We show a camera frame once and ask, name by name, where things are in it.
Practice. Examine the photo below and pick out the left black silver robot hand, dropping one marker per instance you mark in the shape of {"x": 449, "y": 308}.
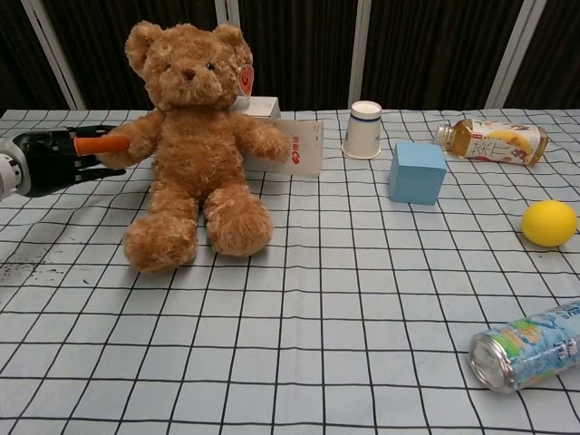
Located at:
{"x": 45, "y": 158}

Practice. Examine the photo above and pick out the brown plush teddy bear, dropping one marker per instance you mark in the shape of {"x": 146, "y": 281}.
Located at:
{"x": 195, "y": 149}

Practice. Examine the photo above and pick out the red paper hang tag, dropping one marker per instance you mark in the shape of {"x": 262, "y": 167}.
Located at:
{"x": 246, "y": 81}

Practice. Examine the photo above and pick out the small white cardboard box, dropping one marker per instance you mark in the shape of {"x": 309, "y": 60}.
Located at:
{"x": 263, "y": 108}

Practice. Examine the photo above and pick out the white carton with red logo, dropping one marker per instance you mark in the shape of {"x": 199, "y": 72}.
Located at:
{"x": 303, "y": 149}

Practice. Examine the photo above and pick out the blue checked tablecloth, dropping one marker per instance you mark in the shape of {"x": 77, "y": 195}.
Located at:
{"x": 317, "y": 294}

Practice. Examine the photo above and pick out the white paper cup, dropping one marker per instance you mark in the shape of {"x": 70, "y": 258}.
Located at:
{"x": 361, "y": 133}

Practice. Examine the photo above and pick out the blue foam cube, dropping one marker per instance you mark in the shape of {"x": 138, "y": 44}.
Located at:
{"x": 417, "y": 174}

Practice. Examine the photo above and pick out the tea bottle with yellow label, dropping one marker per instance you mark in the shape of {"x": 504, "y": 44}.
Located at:
{"x": 494, "y": 142}

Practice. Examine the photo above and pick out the yellow ball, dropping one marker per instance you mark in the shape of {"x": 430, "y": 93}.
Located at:
{"x": 548, "y": 223}

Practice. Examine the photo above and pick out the light blue drink can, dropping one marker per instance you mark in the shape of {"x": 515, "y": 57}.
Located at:
{"x": 525, "y": 349}

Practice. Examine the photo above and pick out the white metal frame post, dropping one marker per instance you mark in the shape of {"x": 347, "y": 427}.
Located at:
{"x": 232, "y": 11}
{"x": 512, "y": 54}
{"x": 56, "y": 54}
{"x": 360, "y": 54}

